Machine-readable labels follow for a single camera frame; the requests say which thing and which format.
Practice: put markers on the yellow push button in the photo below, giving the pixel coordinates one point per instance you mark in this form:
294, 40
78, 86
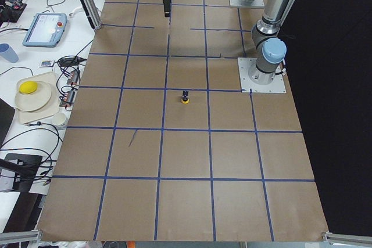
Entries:
185, 97

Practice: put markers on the near teach pendant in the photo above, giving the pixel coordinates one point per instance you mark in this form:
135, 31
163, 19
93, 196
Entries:
46, 30

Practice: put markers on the white paper cup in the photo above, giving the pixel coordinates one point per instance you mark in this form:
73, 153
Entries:
60, 120

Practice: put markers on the yellow lemon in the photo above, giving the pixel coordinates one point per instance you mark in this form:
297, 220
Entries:
28, 87

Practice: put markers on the beige round plate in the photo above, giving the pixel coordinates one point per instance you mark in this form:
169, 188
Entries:
36, 100

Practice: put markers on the light blue cup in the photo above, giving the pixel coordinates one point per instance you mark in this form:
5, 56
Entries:
8, 53

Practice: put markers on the beige square tray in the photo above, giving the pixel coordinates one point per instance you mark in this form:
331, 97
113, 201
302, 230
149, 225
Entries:
51, 108

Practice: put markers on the black camera stand base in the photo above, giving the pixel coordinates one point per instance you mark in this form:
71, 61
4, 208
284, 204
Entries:
18, 171

